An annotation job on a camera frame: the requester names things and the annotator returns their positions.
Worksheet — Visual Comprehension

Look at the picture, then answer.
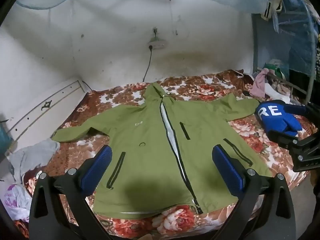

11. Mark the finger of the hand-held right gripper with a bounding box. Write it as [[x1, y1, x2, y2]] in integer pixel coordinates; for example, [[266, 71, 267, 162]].
[[304, 102, 320, 124], [267, 129, 300, 148]]

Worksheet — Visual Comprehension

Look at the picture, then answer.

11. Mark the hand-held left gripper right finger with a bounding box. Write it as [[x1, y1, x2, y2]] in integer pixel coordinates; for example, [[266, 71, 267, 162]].
[[212, 144, 299, 240]]

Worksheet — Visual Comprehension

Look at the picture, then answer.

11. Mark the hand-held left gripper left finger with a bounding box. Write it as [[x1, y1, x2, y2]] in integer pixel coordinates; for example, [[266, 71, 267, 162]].
[[29, 145, 113, 240]]

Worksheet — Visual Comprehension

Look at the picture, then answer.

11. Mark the green hooded jacket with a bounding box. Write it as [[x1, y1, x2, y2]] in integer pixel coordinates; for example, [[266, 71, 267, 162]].
[[51, 82, 272, 220]]

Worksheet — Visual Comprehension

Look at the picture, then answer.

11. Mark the blue garment with white print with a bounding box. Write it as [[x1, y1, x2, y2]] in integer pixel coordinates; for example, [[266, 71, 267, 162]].
[[255, 99, 308, 137]]

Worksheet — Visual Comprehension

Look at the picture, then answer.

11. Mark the pink cloth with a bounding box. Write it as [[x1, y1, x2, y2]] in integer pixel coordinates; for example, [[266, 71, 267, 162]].
[[250, 70, 269, 98]]

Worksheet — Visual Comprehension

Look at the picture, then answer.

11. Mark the green white bag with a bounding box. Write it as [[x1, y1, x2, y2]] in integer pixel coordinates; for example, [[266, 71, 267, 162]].
[[262, 59, 285, 79]]

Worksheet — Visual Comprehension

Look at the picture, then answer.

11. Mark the grey cloth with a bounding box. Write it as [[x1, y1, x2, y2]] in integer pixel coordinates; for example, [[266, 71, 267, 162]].
[[9, 139, 60, 183]]

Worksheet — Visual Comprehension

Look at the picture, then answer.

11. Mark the white headboard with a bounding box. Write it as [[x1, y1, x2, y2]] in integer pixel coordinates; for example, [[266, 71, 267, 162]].
[[6, 79, 88, 143]]

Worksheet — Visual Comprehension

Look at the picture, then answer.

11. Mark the floral blanket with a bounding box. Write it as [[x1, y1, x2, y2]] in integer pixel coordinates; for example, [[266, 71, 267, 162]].
[[12, 69, 317, 239]]

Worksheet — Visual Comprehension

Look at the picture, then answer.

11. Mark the blue curtain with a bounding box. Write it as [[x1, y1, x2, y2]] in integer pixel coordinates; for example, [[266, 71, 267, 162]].
[[272, 0, 320, 77]]

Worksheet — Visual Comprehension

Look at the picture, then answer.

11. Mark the white purple patterned cloth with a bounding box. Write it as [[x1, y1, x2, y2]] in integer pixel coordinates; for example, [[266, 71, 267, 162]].
[[2, 183, 33, 223]]

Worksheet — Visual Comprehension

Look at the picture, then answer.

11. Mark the teal object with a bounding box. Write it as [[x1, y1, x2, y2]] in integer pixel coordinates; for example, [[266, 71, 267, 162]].
[[0, 115, 12, 157]]

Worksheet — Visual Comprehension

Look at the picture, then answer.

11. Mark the white black striped hanging cloth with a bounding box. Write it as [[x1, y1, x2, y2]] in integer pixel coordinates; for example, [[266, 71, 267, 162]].
[[260, 0, 285, 20]]

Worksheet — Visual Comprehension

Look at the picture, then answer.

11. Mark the black power cable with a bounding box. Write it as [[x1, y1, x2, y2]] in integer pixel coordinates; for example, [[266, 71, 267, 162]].
[[142, 46, 153, 82]]

